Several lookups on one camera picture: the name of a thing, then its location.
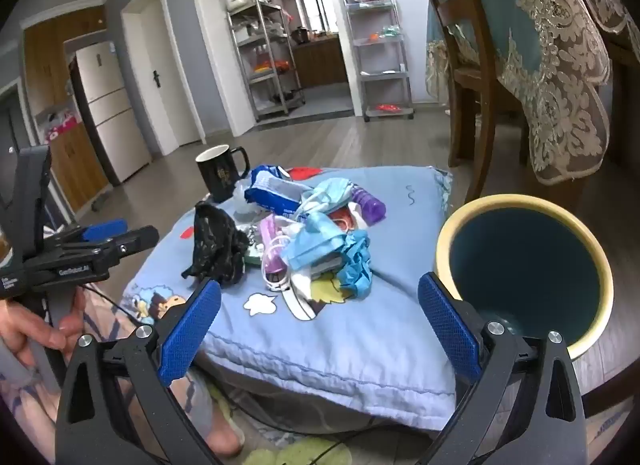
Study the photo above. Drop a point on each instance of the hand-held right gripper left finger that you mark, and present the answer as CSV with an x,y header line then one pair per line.
x,y
190,330

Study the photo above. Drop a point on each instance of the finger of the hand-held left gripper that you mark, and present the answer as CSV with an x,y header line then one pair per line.
x,y
105,230
135,240

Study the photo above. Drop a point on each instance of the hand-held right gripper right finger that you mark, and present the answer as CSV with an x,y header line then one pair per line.
x,y
447,325

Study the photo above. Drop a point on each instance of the yellow rimmed teal bin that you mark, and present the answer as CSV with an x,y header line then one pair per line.
x,y
525,265

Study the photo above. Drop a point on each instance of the blue glove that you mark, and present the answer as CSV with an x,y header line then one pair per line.
x,y
357,265

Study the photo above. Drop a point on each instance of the white face mask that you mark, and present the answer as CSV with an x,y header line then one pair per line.
x,y
300,302

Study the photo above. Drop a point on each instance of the purple plastic packet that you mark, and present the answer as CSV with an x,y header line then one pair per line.
x,y
272,245

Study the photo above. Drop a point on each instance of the blue white wipes packet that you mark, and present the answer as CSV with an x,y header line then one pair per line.
x,y
267,192

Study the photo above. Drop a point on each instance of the purple bottle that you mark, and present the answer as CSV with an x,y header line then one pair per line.
x,y
370,205

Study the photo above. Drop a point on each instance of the red white wrapper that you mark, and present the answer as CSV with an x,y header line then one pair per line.
x,y
345,217

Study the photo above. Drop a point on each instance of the blue face mask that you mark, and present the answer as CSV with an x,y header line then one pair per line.
x,y
312,242
330,190

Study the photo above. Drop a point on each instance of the person's left hand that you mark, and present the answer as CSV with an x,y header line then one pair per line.
x,y
25,330

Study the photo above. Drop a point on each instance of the blue cartoon printed pillow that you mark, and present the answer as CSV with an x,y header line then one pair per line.
x,y
350,345

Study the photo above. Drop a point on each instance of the black mug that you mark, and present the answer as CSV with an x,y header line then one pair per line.
x,y
215,175

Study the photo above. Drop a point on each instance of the pink package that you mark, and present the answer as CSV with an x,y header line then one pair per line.
x,y
62,127

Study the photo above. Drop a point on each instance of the person's leg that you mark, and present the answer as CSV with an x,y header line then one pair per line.
x,y
220,437

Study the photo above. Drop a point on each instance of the white refrigerator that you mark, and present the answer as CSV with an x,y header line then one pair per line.
x,y
110,110

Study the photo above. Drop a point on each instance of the green cloth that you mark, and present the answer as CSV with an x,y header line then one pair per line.
x,y
300,455

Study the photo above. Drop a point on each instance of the wooden cabinet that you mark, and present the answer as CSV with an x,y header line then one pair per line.
x,y
45,70

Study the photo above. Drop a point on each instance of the white door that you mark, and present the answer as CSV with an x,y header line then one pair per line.
x,y
150,45

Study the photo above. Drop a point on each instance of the metal shelf rack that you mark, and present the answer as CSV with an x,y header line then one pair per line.
x,y
260,40

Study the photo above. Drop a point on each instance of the dark wooden chair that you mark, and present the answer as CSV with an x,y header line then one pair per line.
x,y
470,80

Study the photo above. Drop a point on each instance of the kitchen counter cabinet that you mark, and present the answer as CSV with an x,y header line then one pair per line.
x,y
320,62

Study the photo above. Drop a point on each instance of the white storage cart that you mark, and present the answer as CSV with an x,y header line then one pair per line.
x,y
385,76

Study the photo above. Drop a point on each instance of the kitchen window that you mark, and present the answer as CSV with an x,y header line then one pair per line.
x,y
310,0

